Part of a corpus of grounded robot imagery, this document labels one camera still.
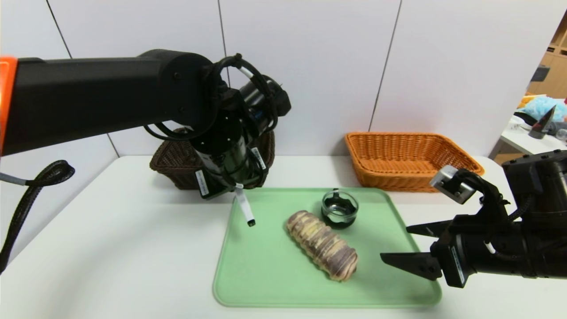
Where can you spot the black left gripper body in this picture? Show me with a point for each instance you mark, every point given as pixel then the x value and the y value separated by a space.
pixel 203 183

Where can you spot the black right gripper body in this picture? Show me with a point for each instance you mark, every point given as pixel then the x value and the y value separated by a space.
pixel 456 262

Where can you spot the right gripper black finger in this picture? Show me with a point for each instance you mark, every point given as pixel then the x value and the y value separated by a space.
pixel 414 263
pixel 432 228

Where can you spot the white marker with black cap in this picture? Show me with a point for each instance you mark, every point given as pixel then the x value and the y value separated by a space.
pixel 245 206

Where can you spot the marbled twisted bread roll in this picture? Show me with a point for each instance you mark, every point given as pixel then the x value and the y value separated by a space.
pixel 321 243

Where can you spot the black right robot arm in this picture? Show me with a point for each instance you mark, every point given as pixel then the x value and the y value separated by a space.
pixel 545 186

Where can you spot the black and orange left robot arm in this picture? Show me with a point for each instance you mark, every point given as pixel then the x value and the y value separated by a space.
pixel 88 97

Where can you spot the dark brown wicker basket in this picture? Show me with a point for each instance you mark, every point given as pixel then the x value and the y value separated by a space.
pixel 177 164

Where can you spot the orange wicker basket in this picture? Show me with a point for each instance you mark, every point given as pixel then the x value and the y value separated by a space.
pixel 398 181

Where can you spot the light green plastic tray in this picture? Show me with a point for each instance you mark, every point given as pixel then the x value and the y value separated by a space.
pixel 266 274

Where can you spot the white side table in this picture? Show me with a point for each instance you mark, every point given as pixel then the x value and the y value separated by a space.
pixel 527 141

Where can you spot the black cone object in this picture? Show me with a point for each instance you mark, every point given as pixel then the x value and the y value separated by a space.
pixel 541 126

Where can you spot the orange plush item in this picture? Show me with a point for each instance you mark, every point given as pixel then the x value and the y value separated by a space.
pixel 526 101

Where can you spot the light blue fluffy item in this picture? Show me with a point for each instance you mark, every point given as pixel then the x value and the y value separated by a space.
pixel 540 107

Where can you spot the wooden shelf unit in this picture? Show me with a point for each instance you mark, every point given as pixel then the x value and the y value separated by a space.
pixel 556 75

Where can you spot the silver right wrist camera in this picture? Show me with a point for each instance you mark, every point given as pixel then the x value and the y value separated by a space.
pixel 447 181

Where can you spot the black right camera mount bracket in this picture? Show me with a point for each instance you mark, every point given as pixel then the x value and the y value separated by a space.
pixel 491 192

